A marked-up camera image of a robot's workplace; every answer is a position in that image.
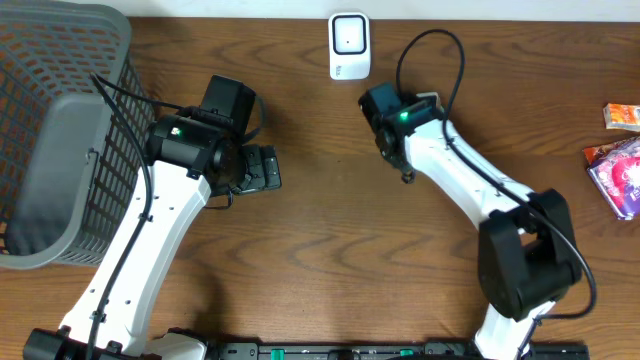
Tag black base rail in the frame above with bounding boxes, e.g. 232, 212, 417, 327
134, 341, 591, 360

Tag red purple snack bag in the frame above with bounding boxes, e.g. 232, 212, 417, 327
587, 136, 639, 220

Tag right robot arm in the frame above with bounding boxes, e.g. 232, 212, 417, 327
359, 93, 586, 359

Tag small orange snack packet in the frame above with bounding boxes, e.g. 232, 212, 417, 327
603, 103, 640, 132

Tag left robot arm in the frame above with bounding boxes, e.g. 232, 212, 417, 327
23, 114, 281, 360

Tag grey plastic mesh basket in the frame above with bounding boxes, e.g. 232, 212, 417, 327
1, 1, 155, 269

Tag white barcode scanner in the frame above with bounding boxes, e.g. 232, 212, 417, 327
328, 12, 371, 81

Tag orange brown wafer bar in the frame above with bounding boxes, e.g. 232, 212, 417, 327
582, 139, 628, 165

